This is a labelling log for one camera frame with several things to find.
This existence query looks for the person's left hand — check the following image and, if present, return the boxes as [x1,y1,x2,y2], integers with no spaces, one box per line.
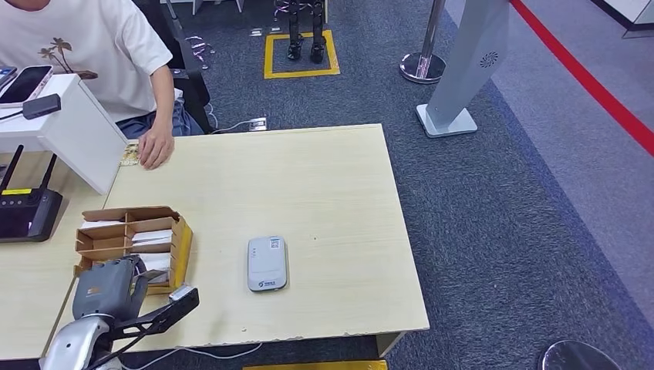
[137,122,175,171]

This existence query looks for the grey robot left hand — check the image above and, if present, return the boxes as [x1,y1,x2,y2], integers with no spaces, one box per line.
[72,255,167,323]

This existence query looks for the person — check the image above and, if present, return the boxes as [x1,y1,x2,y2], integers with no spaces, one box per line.
[0,0,204,140]

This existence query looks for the grey card reader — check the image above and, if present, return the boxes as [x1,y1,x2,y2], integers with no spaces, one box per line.
[247,235,288,293]

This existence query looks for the black office chair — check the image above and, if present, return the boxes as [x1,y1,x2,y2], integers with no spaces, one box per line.
[130,0,212,135]

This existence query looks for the white desktop shelf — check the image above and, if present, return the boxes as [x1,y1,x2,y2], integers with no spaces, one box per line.
[0,73,130,196]

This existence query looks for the cardboard organiser box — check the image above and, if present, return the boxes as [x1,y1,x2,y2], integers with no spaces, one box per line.
[75,206,194,296]

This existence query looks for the black controller with antennas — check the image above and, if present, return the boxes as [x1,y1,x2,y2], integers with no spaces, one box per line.
[0,145,64,244]

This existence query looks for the black power bank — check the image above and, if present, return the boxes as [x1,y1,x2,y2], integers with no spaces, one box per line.
[22,93,62,120]

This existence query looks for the smartphone with pink case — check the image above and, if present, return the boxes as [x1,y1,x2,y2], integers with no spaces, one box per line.
[0,65,55,108]

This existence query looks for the yellow floor tape square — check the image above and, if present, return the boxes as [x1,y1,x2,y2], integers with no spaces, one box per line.
[263,29,341,80]
[242,359,388,370]

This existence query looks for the black humanoid robot legs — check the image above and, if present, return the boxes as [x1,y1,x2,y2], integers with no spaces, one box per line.
[287,0,328,65]

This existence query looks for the pale desk leg panel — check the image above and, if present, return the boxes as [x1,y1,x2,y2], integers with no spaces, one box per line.
[376,331,407,358]

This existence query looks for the grey kiosk stand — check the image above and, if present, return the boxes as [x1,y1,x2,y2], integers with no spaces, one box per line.
[415,0,511,140]

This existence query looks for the chrome stanchion base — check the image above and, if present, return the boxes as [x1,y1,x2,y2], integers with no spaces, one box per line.
[537,340,623,370]

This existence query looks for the white cabinet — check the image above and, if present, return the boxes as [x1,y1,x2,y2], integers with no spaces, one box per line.
[590,0,654,41]

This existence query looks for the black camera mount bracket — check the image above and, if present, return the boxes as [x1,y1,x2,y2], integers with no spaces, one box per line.
[110,288,201,341]

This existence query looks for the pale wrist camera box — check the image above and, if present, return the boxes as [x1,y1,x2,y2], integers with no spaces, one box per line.
[168,284,196,302]

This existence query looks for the white floor cable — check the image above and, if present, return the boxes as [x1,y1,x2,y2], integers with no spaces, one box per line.
[205,102,254,135]

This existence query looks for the long white cable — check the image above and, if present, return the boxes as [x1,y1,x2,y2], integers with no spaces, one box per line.
[120,341,264,370]

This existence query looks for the white table frame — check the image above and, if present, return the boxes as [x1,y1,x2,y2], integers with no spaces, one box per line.
[161,0,244,16]

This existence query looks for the chrome stanchion post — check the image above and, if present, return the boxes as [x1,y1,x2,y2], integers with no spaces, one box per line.
[399,0,447,86]

